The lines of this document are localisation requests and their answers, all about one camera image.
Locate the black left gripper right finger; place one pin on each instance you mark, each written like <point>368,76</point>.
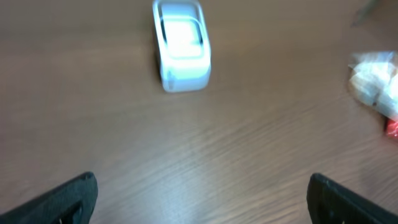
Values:
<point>330,202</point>

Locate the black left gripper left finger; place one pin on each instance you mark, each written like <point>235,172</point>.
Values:
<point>71,202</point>

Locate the white brown cookie bag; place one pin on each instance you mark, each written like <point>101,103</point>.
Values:
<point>373,81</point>

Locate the orange pasta packet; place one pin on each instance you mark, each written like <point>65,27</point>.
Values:
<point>391,129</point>

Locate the white barcode scanner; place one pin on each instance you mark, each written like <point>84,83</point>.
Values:
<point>182,45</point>

